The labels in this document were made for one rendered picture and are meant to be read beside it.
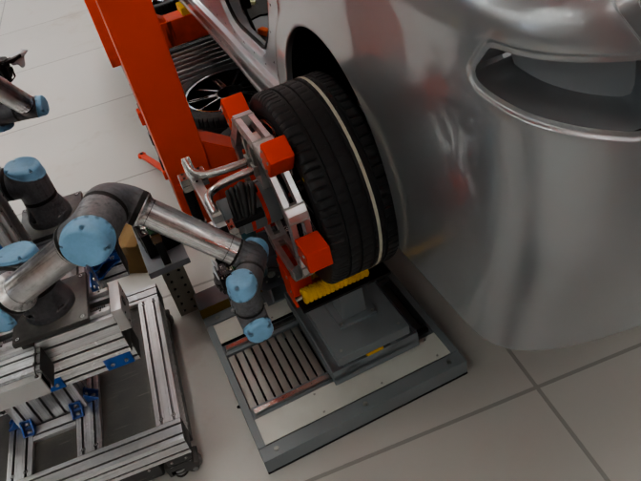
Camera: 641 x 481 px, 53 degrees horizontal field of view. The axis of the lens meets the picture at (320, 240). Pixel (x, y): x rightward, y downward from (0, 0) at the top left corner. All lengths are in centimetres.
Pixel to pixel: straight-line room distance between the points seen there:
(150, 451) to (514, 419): 127
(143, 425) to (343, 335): 79
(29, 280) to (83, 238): 26
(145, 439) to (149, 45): 134
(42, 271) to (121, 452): 91
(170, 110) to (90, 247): 95
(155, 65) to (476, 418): 166
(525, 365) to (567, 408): 23
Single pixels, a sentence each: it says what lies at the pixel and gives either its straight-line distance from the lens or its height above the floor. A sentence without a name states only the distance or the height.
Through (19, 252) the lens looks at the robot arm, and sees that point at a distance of 196.
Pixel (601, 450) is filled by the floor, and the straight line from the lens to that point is 243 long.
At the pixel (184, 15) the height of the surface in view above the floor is 68.
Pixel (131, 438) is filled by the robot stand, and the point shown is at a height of 23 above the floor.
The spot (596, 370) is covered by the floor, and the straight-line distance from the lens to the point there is 262.
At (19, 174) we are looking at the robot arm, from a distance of 236.
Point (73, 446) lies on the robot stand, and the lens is 255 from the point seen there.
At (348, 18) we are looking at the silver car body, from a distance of 167.
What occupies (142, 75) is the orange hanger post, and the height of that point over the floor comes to 119.
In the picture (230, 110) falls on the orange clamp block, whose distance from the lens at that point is 213.
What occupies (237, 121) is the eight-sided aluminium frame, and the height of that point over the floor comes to 112.
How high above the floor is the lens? 205
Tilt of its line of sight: 40 degrees down
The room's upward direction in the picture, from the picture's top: 14 degrees counter-clockwise
